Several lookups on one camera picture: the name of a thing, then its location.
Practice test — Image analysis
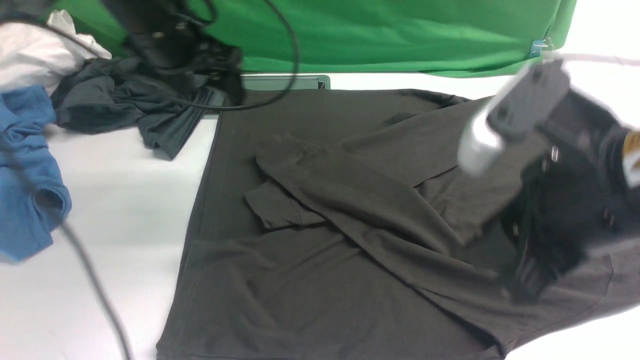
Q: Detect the blue binder clip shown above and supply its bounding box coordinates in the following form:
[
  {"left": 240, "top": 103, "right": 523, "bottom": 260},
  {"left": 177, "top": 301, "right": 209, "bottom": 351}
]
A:
[{"left": 529, "top": 38, "right": 554, "bottom": 59}]

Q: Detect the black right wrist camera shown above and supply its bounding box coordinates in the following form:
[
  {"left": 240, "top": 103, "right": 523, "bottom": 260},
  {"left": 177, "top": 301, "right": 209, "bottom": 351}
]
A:
[{"left": 457, "top": 59, "right": 570, "bottom": 177}]

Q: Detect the green backdrop cloth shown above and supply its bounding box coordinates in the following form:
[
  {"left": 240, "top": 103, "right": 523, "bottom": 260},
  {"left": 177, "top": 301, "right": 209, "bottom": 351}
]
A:
[{"left": 53, "top": 0, "right": 577, "bottom": 78}]

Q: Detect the metal table cable hatch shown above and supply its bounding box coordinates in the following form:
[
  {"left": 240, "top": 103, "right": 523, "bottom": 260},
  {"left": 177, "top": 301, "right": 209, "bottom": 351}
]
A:
[{"left": 192, "top": 74, "right": 330, "bottom": 107}]

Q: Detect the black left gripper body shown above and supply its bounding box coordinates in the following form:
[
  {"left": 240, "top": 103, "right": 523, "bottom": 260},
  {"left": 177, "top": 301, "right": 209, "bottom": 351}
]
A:
[{"left": 150, "top": 35, "right": 246, "bottom": 106}]

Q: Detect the white crumpled garment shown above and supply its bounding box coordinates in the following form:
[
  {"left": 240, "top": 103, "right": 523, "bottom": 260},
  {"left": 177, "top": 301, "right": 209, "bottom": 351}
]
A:
[{"left": 0, "top": 9, "right": 112, "bottom": 94}]

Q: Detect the gray long-sleeved shirt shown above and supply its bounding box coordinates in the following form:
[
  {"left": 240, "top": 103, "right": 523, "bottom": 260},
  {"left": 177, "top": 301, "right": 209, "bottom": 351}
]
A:
[{"left": 157, "top": 89, "right": 639, "bottom": 360}]

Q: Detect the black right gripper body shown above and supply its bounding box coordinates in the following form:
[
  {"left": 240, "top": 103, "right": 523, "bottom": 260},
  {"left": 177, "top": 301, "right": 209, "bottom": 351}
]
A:
[{"left": 502, "top": 90, "right": 636, "bottom": 305}]

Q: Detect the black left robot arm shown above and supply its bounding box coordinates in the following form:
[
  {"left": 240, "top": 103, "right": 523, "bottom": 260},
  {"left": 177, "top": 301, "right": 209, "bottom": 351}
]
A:
[{"left": 102, "top": 0, "right": 246, "bottom": 106}]

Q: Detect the dark teal crumpled garment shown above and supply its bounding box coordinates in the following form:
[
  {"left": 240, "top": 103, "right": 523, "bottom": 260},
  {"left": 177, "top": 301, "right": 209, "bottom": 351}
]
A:
[{"left": 51, "top": 58, "right": 223, "bottom": 160}]

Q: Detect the blue crumpled t-shirt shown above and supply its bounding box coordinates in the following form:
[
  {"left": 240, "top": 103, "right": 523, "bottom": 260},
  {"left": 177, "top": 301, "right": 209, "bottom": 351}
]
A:
[{"left": 0, "top": 85, "right": 72, "bottom": 263}]

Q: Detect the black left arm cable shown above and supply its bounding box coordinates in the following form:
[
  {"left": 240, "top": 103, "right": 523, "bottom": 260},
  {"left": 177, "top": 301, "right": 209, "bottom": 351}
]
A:
[{"left": 0, "top": 0, "right": 301, "bottom": 360}]

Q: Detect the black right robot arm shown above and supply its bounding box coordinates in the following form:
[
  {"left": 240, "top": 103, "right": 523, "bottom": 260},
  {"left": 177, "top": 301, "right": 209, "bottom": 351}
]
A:
[{"left": 501, "top": 91, "right": 639, "bottom": 305}]

